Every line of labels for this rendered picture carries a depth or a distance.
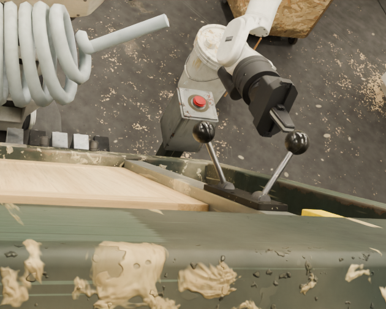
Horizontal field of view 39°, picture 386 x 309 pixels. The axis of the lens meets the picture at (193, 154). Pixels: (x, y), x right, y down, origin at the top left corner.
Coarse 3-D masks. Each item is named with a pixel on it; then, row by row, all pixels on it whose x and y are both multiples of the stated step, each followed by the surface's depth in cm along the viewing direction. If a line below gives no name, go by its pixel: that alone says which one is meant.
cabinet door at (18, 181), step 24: (0, 168) 114; (24, 168) 119; (48, 168) 124; (72, 168) 130; (96, 168) 134; (120, 168) 140; (0, 192) 81; (24, 192) 83; (48, 192) 86; (72, 192) 91; (96, 192) 94; (120, 192) 97; (144, 192) 100; (168, 192) 102
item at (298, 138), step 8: (288, 136) 81; (296, 136) 80; (304, 136) 80; (288, 144) 81; (296, 144) 80; (304, 144) 80; (288, 152) 81; (296, 152) 81; (304, 152) 81; (288, 160) 81; (280, 168) 81; (272, 176) 81; (272, 184) 80; (256, 192) 81; (264, 192) 80; (264, 200) 79
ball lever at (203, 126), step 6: (198, 126) 88; (204, 126) 87; (210, 126) 88; (192, 132) 89; (198, 132) 87; (204, 132) 87; (210, 132) 87; (198, 138) 88; (204, 138) 87; (210, 138) 88; (210, 144) 89; (210, 150) 89; (210, 156) 90; (216, 156) 90; (216, 162) 90; (216, 168) 90; (222, 174) 90; (222, 180) 91; (222, 186) 90; (228, 186) 90
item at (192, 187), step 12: (132, 168) 135; (144, 168) 126; (156, 168) 127; (156, 180) 118; (168, 180) 110; (180, 180) 105; (192, 180) 108; (180, 192) 104; (192, 192) 98; (204, 192) 93; (216, 204) 88; (228, 204) 85; (240, 204) 81
